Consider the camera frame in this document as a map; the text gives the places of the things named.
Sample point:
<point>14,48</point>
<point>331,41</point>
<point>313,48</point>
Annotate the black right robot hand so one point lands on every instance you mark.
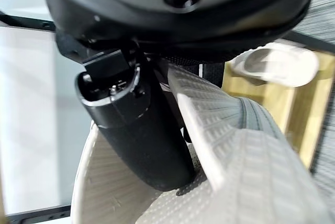
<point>146,135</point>

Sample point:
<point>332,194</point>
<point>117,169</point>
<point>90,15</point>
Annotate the light wooden shoe rack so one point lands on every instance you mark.
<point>301,109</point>

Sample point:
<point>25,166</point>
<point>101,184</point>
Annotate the grey ribbed floor mat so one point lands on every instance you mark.
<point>323,6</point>

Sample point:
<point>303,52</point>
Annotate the black metal frame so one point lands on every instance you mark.
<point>28,22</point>

